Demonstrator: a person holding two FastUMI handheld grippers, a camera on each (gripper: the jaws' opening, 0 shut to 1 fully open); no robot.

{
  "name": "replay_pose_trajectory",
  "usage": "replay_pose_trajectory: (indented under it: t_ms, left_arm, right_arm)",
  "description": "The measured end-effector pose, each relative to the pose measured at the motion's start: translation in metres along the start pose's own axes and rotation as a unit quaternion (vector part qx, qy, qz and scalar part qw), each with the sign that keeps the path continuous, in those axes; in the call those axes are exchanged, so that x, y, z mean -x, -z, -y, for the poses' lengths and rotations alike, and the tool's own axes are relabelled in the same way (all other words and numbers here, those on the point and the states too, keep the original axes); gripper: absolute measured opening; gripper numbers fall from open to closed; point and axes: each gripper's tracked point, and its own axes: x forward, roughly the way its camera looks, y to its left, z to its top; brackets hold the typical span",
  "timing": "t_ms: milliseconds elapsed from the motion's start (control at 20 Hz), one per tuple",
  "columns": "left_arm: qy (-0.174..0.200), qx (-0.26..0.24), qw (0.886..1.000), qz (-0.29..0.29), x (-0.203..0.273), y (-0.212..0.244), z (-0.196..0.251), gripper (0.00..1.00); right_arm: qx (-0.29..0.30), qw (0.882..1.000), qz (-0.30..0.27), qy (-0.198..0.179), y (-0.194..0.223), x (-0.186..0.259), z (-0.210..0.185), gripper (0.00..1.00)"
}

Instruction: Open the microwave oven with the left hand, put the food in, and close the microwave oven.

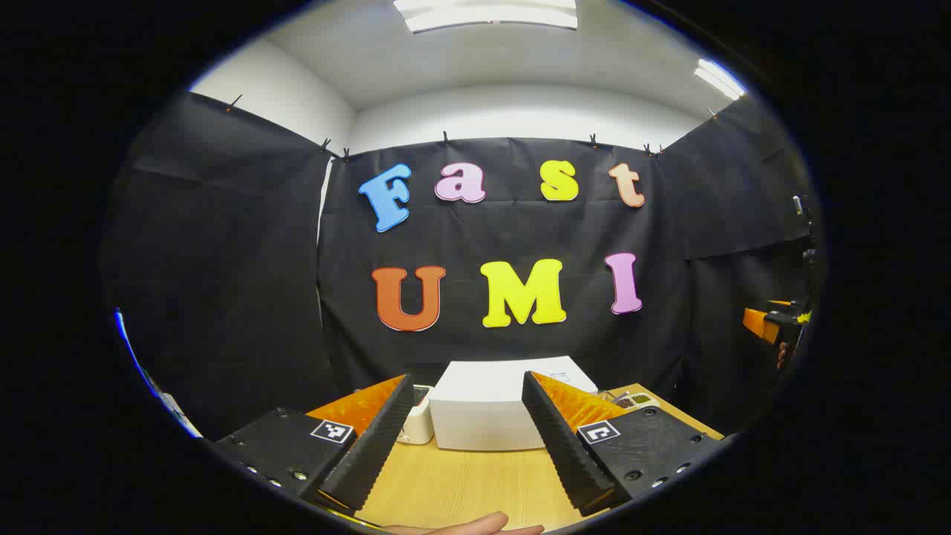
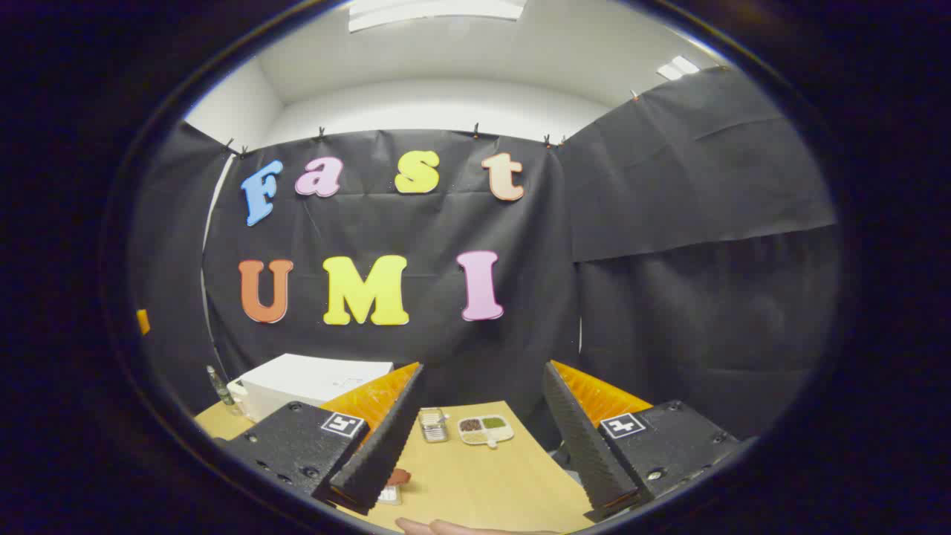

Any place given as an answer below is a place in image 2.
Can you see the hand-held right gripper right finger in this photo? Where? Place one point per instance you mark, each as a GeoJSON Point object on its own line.
{"type": "Point", "coordinates": [583, 446]}

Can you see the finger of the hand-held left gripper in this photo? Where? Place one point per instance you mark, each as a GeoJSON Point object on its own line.
{"type": "Point", "coordinates": [143, 322]}

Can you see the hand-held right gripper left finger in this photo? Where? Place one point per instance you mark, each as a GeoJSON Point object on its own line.
{"type": "Point", "coordinates": [386, 438]}

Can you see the white microwave oven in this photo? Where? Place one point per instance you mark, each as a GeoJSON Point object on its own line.
{"type": "Point", "coordinates": [304, 379]}

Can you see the white rectangular dish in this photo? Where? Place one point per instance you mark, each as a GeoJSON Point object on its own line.
{"type": "Point", "coordinates": [389, 495]}

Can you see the white divided spice dish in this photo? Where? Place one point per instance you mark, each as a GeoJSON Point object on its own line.
{"type": "Point", "coordinates": [485, 429]}

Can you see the clear plastic water bottle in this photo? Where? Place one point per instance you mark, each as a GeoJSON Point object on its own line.
{"type": "Point", "coordinates": [220, 385]}

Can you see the black backdrop cloth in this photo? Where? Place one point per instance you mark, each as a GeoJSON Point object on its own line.
{"type": "Point", "coordinates": [416, 223]}

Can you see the small ceiling light panel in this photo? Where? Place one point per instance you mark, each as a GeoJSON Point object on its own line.
{"type": "Point", "coordinates": [677, 67]}

